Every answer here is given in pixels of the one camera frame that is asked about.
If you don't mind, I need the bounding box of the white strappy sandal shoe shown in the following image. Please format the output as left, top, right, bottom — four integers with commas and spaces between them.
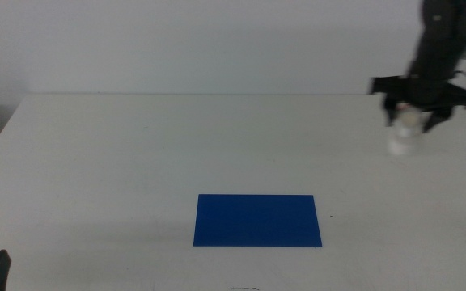
387, 103, 425, 157

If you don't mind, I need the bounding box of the blue rectangular mat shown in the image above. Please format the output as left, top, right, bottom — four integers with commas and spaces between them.
193, 193, 324, 248

